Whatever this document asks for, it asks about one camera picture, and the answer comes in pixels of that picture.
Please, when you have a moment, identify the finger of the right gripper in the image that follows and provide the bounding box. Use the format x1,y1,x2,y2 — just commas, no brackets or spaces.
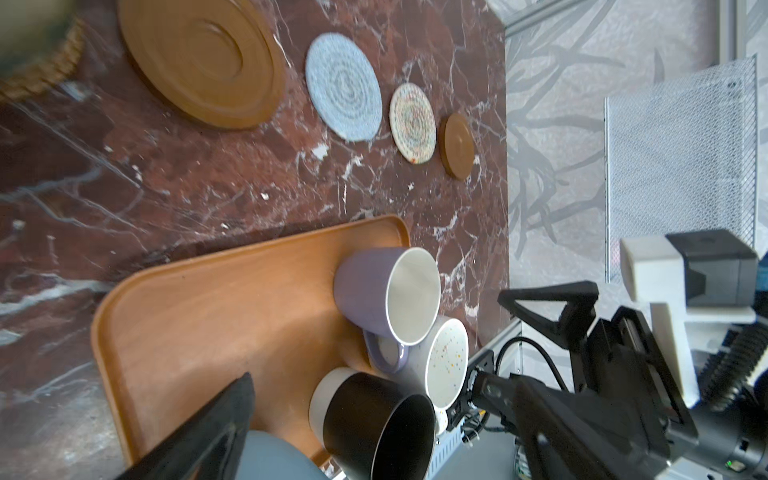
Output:
470,372,666,479
497,281,599,352

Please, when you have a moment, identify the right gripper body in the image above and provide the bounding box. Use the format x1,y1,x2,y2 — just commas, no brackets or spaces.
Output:
572,307,767,479

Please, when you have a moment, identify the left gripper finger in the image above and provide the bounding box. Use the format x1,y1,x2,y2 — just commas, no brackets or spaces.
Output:
120,373,255,479

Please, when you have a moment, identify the cream woven coaster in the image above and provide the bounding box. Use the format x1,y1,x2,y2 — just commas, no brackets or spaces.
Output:
389,83,437,165

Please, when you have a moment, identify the grey woven coaster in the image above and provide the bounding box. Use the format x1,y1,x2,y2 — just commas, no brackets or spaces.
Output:
305,32,383,142

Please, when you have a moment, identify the brown wooden saucer coaster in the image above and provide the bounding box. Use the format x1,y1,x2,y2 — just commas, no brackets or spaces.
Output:
118,1,285,129

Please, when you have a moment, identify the woven straw coaster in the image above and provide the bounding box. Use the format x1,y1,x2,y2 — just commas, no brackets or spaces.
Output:
1,18,84,103

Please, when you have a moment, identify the light blue mug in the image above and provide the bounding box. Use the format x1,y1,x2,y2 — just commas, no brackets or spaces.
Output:
235,431,327,480

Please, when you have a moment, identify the orange serving tray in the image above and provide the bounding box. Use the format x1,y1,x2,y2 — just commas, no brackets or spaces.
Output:
91,215,410,464

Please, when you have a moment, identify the white speckled mug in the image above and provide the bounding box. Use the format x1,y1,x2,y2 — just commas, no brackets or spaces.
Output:
391,315,469,436

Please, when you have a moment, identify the black ceramic mug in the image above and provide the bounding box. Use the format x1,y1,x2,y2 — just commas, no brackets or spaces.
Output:
309,367,436,479

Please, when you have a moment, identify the purple ceramic mug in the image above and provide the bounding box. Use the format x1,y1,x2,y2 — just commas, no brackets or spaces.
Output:
333,247,442,375

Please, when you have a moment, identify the white wire mesh basket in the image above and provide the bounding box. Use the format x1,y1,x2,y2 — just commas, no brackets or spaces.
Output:
604,57,758,283

